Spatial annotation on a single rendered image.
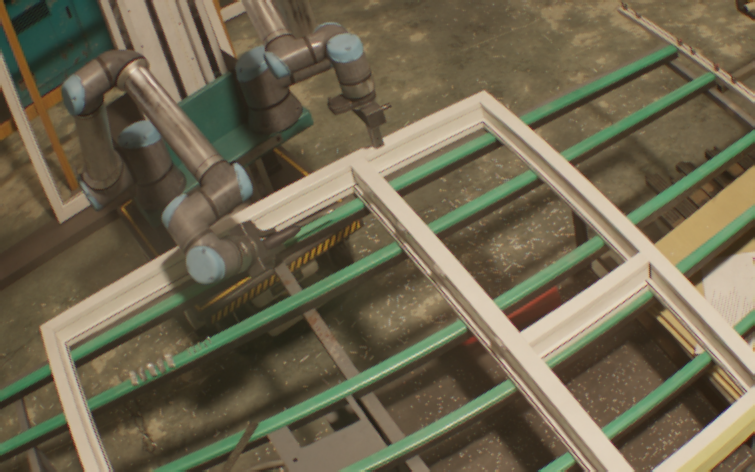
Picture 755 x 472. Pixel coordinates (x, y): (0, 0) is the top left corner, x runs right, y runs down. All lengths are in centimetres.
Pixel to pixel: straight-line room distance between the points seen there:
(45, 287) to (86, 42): 211
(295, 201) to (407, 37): 252
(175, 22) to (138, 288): 103
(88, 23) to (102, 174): 312
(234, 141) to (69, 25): 288
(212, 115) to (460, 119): 96
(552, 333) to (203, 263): 81
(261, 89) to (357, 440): 148
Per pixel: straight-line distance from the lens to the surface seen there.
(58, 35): 611
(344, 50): 258
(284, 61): 268
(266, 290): 354
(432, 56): 494
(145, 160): 321
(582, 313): 223
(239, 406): 357
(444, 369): 263
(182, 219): 238
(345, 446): 220
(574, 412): 202
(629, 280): 228
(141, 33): 330
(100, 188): 314
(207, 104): 342
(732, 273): 267
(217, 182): 242
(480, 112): 289
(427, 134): 283
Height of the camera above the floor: 255
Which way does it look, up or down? 40 degrees down
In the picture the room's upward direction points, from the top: 20 degrees counter-clockwise
